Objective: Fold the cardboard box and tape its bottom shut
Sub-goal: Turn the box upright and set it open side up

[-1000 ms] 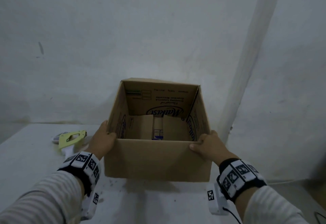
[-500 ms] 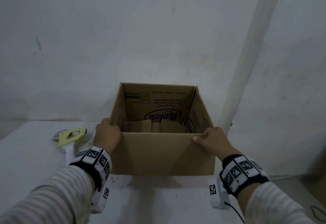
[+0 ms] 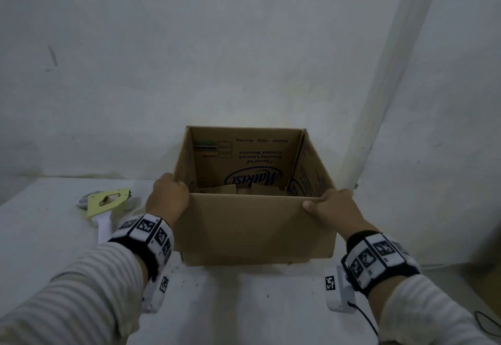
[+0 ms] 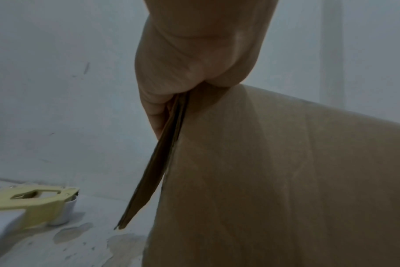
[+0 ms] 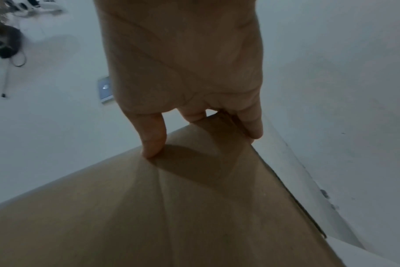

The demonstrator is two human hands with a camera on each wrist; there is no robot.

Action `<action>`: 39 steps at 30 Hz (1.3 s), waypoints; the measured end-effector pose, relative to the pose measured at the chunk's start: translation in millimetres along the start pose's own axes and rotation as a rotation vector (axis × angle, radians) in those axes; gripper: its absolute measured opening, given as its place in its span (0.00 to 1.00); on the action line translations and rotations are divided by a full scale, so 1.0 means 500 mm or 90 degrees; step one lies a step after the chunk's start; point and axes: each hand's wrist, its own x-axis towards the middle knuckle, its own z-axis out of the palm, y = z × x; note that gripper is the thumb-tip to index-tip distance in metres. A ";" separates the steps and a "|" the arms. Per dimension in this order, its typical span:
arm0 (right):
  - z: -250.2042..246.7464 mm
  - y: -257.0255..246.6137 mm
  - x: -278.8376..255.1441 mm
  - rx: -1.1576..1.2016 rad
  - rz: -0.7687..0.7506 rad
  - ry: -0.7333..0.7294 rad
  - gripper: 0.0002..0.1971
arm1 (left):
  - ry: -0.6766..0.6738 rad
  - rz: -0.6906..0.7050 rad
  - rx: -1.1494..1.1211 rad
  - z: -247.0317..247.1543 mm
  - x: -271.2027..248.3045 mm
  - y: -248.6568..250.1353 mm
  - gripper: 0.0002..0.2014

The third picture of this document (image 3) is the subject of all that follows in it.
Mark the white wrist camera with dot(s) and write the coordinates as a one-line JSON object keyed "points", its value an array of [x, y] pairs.
{"points": [[336, 288], [156, 292]]}

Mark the black marker wristband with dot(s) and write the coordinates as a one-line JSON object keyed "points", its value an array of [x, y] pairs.
{"points": [[375, 262], [148, 239]]}

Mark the person's left forearm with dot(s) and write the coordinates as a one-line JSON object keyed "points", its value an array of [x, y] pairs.
{"points": [[66, 301]]}

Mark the person's left hand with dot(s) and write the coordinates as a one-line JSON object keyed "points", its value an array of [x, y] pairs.
{"points": [[168, 200]]}

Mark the yellow tape dispenser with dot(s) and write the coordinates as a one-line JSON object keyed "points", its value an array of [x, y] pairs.
{"points": [[105, 207]]}

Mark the person's right forearm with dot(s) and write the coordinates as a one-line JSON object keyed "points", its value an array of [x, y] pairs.
{"points": [[426, 309]]}

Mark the brown cardboard box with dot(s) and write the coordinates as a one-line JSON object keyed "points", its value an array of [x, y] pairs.
{"points": [[254, 227]]}

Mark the person's right hand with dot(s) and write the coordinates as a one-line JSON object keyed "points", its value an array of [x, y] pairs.
{"points": [[336, 211]]}

